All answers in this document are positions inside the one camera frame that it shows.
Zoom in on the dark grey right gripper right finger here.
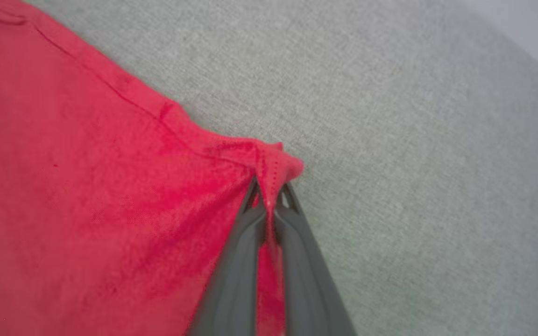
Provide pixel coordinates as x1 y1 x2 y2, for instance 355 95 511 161
273 182 358 336

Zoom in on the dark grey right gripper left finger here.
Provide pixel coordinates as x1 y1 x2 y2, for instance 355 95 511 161
186 176 269 336

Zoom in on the red and white garment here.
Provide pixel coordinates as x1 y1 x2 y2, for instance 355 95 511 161
0 0 305 336

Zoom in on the grey fabric sofa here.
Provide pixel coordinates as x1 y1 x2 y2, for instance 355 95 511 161
21 0 538 336

